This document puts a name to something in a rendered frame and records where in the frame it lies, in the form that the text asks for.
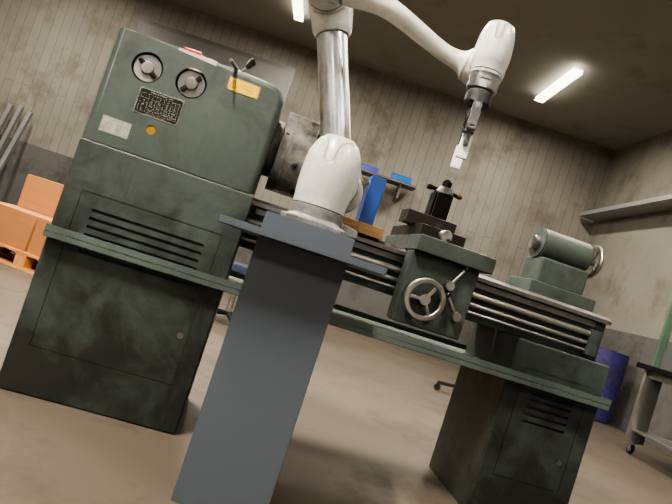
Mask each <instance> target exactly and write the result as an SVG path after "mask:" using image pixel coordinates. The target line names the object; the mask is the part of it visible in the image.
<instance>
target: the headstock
mask: <svg viewBox="0 0 672 504"><path fill-rule="evenodd" d="M188 68H195V69H197V70H199V71H201V72H202V73H203V75H201V74H200V73H198V72H195V71H192V70H188ZM283 104H284V98H283V95H282V92H281V91H280V89H279V88H278V87H276V86H275V85H273V84H271V83H268V82H266V81H264V80H261V79H259V78H256V77H254V76H251V75H249V74H246V73H244V72H241V71H239V70H236V69H234V68H231V67H228V66H226V65H223V64H221V63H217V65H216V66H215V65H213V64H210V63H208V62H206V61H203V60H201V59H199V58H196V57H194V56H192V55H190V54H187V53H185V52H183V51H180V50H179V47H176V46H173V45H171V44H168V43H165V42H163V41H160V40H157V39H155V38H152V37H149V36H146V35H144V34H141V33H138V32H136V31H133V30H130V29H128V28H124V27H123V28H121V29H120V30H119V31H118V34H117V37H116V40H115V42H114V45H113V48H112V51H111V54H110V57H109V60H108V63H107V66H106V69H105V72H104V75H103V77H102V80H101V83H100V86H99V89H98V92H97V95H96V98H95V101H94V104H93V107H92V110H91V112H90V115H89V118H88V121H87V124H86V127H85V130H84V133H83V136H82V137H84V138H87V139H90V140H93V141H96V142H99V143H102V144H105V145H108V146H111V147H114V148H117V149H120V150H123V151H126V152H128V153H131V154H134V155H137V156H140V157H143V158H146V159H149V160H152V161H155V162H158V163H161V164H164V165H167V166H170V167H173V168H176V169H178V170H181V171H184V172H187V173H190V174H193V175H196V176H199V177H202V178H205V179H208V180H211V181H214V182H217V183H220V184H223V185H226V186H228V187H231V188H234V189H237V190H240V191H243V192H246V193H249V194H252V195H255V190H256V188H257V184H258V181H259V180H260V179H259V178H260V177H261V173H262V169H263V166H264V163H265V160H266V157H267V154H268V151H269V148H270V145H271V142H272V139H273V136H274V133H275V130H276V127H277V124H278V121H279V118H280V115H281V111H282V108H283Z"/></svg>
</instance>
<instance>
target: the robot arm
mask: <svg viewBox="0 0 672 504"><path fill-rule="evenodd" d="M308 3H309V13H310V19H311V25H312V32H313V35H314V37H315V38H316V40H317V56H318V90H319V123H320V138H319V139H318V140H317V141H316V142H315V143H314V144H313V145H312V147H311V148H310V150H309V151H308V154H307V156H306V158H305V161H304V163H303V166H302V169H301V172H300V175H299V178H298V181H297V185H296V189H295V194H294V197H293V201H292V203H291V205H290V208H289V210H288V211H281V214H280V215H283V216H286V217H289V218H292V219H295V220H298V221H301V222H304V223H307V224H310V225H313V226H316V227H319V228H322V229H325V230H328V231H331V232H335V233H338V234H341V235H344V236H347V237H350V238H353V239H355V238H356V237H357V234H358V231H356V230H354V229H352V228H350V227H348V226H346V225H344V223H342V220H343V216H344V214H346V213H349V212H351V211H352V210H354V209H355V208H356V207H357V206H358V205H359V203H360V201H361V199H362V196H363V186H362V174H361V157H360V152H359V149H358V147H357V146H356V144H355V142H353V141H352V140H351V128H350V99H349V70H348V41H347V40H348V38H349V37H350V35H351V33H352V24H353V8H354V9H358V10H362V11H366V12H370V13H373V14H375V15H378V16H380V17H382V18H384V19H386V20H387V21H389V22H390V23H392V24H393V25H394V26H396V27H397V28H398V29H400V30H401V31H402V32H403V33H405V34H406V35H407V36H408V37H410V38H411V39H412V40H414V41H415V42H416V43H417V44H419V45H420V46H421V47H422V48H424V49H425V50H426V51H427V52H429V53H430V54H431V55H433V56H434V57H435V58H437V59H438V60H439V61H441V62H442V63H444V64H445V65H447V66H449V67H450V68H452V69H453V70H454V71H455V72H456V73H457V76H458V79H459V80H460V81H462V82H463V83H464V84H465V85H466V86H467V87H466V89H467V92H466V95H465V98H464V104H465V105H466V106H469V107H470V109H468V110H467V112H466V115H465V120H464V123H463V129H462V132H461V135H460V138H459V141H458V143H457V145H456V149H455V152H454V155H453V158H452V161H451V164H450V167H451V168H454V169H458V170H460V167H461V163H462V160H466V158H467V155H468V151H469V148H470V145H471V142H472V139H473V134H474V131H475V130H476V125H477V122H478V120H479V118H480V115H481V112H480V111H481V110H487V109H488V108H489V107H490V104H491V100H492V97H494V96H495V95H496V93H497V90H498V87H499V85H500V83H501V82H502V80H503V78H504V75H505V71H506V70H507V68H508V65H509V63H510V60H511V56H512V52H513V48H514V43H515V29H514V27H513V26H512V25H511V24H510V23H508V22H506V21H503V20H493V21H490V22H489V23H488V24H487V25H486V26H485V28H484V29H483V31H482V32H481V34H480V36H479V39H478V41H477V44H476V46H475V49H474V48H473V49H471V50H468V51H462V50H459V49H456V48H454V47H452V46H450V45H449V44H447V43H446V42H445V41H443V40H442V39H441V38H440V37H439V36H438V35H437V34H435V33H434V32H433V31H432V30H431V29H430V28H429V27H428V26H427V25H425V24H424V23H423V22H422V21H421V20H420V19H419V18H418V17H417V16H416V15H414V14H413V13H412V12H411V11H410V10H409V9H408V8H406V7H405V6H404V5H403V4H401V3H400V2H399V1H397V0H308Z"/></svg>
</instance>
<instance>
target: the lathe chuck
mask: <svg viewBox="0 0 672 504"><path fill-rule="evenodd" d="M312 124H317V125H318V126H320V123H319V122H317V121H315V120H312V119H309V118H306V117H304V116H301V115H298V119H297V122H296V126H295V129H294V132H293V135H292V138H291V141H290V144H289V147H288V150H287V153H286V156H285V159H284V162H283V165H282V168H281V171H280V174H279V177H278V180H277V182H276V185H275V188H274V190H273V192H275V193H278V194H281V195H284V196H287V197H290V198H293V197H294V194H293V195H292V194H290V193H289V192H290V190H295V189H296V185H297V181H298V178H299V175H300V172H301V169H302V166H303V163H304V161H305V158H306V156H307V154H308V151H309V150H310V148H311V147H312V145H313V144H314V143H315V142H316V141H317V137H318V134H319V129H318V128H317V129H315V128H313V127H312ZM292 163H297V164H298V165H299V170H298V171H296V172H293V171H292V170H291V169H290V166H291V164H292Z"/></svg>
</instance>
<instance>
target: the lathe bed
mask: <svg viewBox="0 0 672 504"><path fill-rule="evenodd" d="M288 210H289V209H286V208H283V207H280V206H277V205H274V204H271V203H268V202H265V201H262V200H259V199H256V198H254V200H253V203H252V206H251V209H250V212H249V215H248V218H247V221H246V222H247V223H250V224H253V225H256V226H259V227H261V226H262V223H263V220H264V217H265V214H266V211H271V212H274V213H277V214H281V211H288ZM257 238H258V237H257V236H254V235H251V234H248V233H245V232H243V233H242V236H241V239H240V242H239V245H238V246H240V247H243V248H246V249H250V250H254V247H255V244H256V241H257ZM406 252H407V249H404V248H401V247H398V246H395V245H392V244H389V243H386V242H383V241H380V240H377V239H374V238H371V237H368V236H365V235H362V234H359V233H358V234H357V237H356V238H355V243H354V246H353V250H352V253H351V257H354V258H357V259H360V260H363V261H366V262H369V263H372V264H375V265H378V266H381V267H384V268H387V269H388V270H387V273H386V275H385V276H384V275H378V274H371V273H367V272H364V271H361V270H358V269H355V268H352V267H349V266H347V268H346V271H345V274H344V277H343V280H345V281H348V282H351V283H354V284H357V285H360V286H364V287H367V288H370V289H373V290H376V291H379V292H382V293H385V294H388V295H391V296H393V293H394V289H395V286H396V283H397V280H398V277H399V274H400V271H401V268H402V265H403V262H404V258H405V255H406ZM465 320H468V321H471V322H474V323H478V324H481V325H484V326H487V327H490V328H493V329H496V330H499V331H502V332H505V333H508V334H511V335H514V336H518V337H521V338H524V339H527V340H530V341H533V342H536V343H539V344H542V345H545V346H548V347H551V348H555V349H558V350H561V351H564V352H567V353H570V354H573V355H576V356H579V357H582V358H585V359H588V360H592V361H595V359H596V356H597V353H598V350H599V346H600V343H601V340H602V337H603V334H604V330H605V327H606V325H610V326H611V325H612V321H611V320H610V319H609V318H607V317H604V316H601V315H598V314H595V313H592V312H589V311H586V310H584V309H581V308H578V307H575V306H572V305H569V304H566V303H563V302H560V301H557V300H554V299H551V298H548V297H545V296H542V295H539V294H536V293H533V292H530V291H527V290H525V289H522V288H519V287H516V286H513V285H510V284H507V283H504V282H501V281H498V280H495V279H492V278H489V277H486V276H483V275H480V274H479V276H478V280H477V283H476V286H475V289H474V292H473V295H472V298H471V302H470V305H469V308H468V311H467V314H466V317H465Z"/></svg>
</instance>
